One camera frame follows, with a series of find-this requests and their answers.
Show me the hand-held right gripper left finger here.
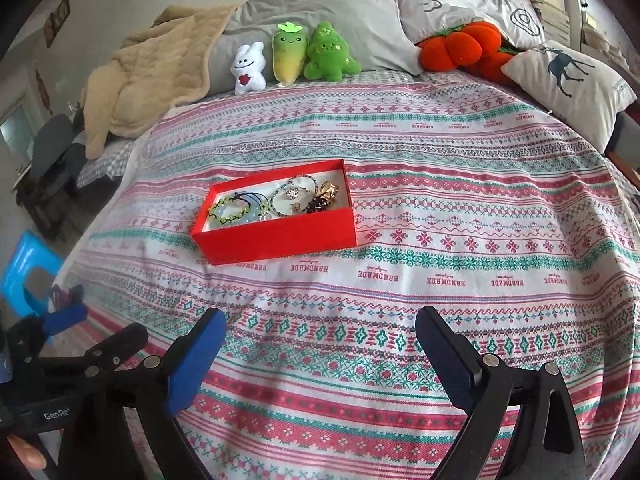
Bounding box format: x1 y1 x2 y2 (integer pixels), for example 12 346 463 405
57 306 228 480

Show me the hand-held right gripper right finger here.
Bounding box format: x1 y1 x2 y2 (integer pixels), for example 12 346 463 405
415 305 587 480

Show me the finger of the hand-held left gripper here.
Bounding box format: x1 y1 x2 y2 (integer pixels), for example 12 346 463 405
82 322 150 376
42 284 89 345

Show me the red jewelry box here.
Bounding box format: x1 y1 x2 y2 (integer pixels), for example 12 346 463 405
191 158 358 266

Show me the green black beaded bracelet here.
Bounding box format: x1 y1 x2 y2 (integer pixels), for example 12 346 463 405
217 194 252 227

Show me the person's left hand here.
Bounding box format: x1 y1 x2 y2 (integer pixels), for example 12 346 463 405
5 435 47 472

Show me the blue plastic stool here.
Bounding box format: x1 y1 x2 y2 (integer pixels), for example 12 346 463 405
0 230 64 318

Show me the patterned knit bedspread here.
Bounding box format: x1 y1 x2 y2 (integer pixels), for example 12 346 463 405
50 80 640 480

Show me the dark grey chair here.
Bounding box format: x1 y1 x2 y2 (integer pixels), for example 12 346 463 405
17 114 87 241

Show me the beige quilted blanket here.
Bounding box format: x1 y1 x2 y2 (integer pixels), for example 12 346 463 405
81 4 240 160

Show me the white bunny plush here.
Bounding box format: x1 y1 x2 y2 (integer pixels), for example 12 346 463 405
230 42 267 96

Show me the white deer print pillow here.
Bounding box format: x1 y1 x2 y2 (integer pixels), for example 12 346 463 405
501 40 639 155

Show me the orange pumpkin plush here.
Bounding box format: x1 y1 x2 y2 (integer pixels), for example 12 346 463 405
417 21 524 81

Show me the green yellow carrot plush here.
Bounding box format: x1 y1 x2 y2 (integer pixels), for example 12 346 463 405
271 22 305 86

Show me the green tree plush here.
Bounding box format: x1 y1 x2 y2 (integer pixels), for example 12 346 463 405
304 20 362 82

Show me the grey pillow with line drawings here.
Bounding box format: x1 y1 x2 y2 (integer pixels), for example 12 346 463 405
395 0 547 52

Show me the stack of books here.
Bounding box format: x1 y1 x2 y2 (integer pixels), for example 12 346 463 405
527 0 640 57

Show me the plain grey pillow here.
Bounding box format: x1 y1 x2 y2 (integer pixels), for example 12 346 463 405
207 0 423 96

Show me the red hanging wall ornament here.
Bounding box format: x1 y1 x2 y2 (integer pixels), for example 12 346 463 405
34 69 54 116

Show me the small dark wall plaque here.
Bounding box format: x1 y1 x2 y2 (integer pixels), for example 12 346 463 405
44 0 70 48

